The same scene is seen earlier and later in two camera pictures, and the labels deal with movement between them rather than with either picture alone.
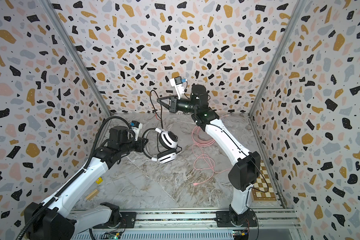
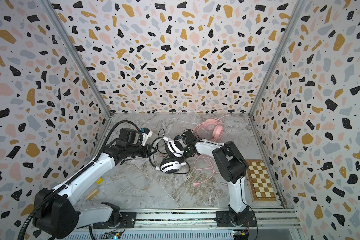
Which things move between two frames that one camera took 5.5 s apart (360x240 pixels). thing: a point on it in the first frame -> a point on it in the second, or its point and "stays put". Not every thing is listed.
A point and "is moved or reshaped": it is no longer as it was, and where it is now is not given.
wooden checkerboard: x=261 y=184 stays put
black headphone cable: x=154 y=109 -> x=162 y=153
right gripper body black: x=172 y=103 -> x=182 y=147
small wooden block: x=92 y=194 stays put
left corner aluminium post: x=77 y=54 stays put
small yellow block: x=100 y=181 stays put
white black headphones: x=168 y=139 is moved or reshaped
